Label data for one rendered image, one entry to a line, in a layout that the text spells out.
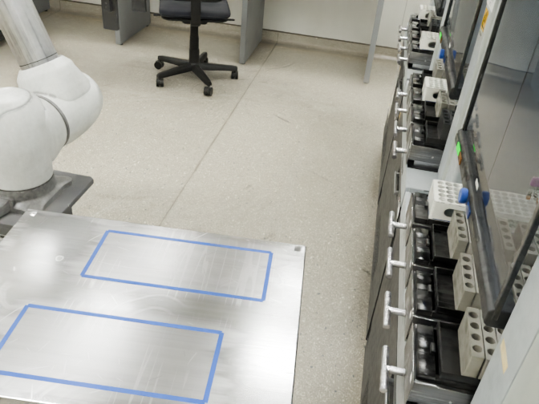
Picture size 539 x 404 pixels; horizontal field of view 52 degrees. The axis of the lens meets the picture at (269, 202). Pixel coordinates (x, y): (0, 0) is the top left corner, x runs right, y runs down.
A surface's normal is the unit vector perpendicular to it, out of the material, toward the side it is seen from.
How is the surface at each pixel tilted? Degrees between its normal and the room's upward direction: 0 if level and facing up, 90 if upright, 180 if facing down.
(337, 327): 0
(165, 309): 0
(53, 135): 87
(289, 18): 90
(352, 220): 0
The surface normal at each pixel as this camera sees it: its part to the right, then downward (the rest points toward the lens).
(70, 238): 0.08, -0.83
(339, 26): -0.21, 0.54
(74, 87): 0.88, -0.15
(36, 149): 0.80, 0.37
